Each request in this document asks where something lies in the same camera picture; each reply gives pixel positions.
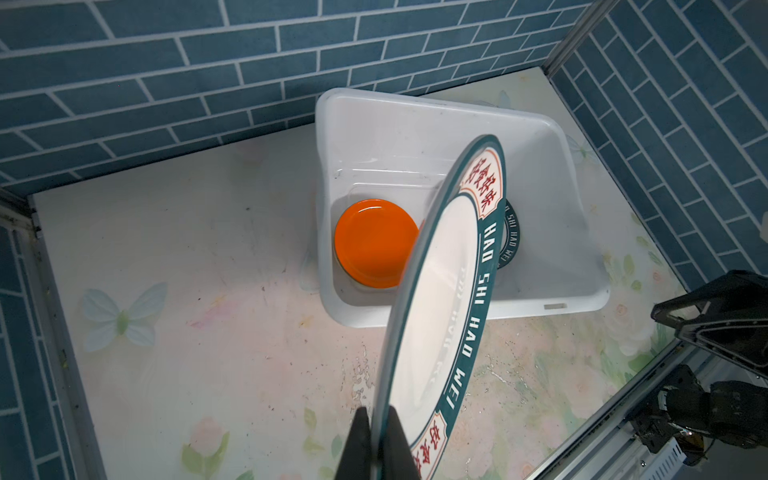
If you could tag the floral table mat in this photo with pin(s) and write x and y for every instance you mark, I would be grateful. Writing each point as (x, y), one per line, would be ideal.
(190, 295)

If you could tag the orange plate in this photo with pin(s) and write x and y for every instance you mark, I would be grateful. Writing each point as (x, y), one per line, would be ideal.
(373, 240)

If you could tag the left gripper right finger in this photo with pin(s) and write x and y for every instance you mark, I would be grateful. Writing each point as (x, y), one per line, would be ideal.
(397, 460)

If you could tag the white plastic bin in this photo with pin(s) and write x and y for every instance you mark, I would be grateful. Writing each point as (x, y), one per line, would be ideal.
(399, 148)

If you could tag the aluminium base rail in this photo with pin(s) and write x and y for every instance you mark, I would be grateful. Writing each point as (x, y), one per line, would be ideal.
(609, 447)

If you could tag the green rimmed white plate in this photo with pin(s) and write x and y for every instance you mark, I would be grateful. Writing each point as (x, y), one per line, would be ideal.
(440, 310)
(511, 236)

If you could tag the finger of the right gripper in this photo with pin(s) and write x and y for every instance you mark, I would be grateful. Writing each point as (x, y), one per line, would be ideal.
(726, 317)

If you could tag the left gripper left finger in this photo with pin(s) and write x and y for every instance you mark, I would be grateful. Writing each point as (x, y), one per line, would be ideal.
(355, 460)

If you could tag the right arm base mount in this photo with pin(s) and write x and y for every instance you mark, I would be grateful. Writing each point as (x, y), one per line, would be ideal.
(654, 428)

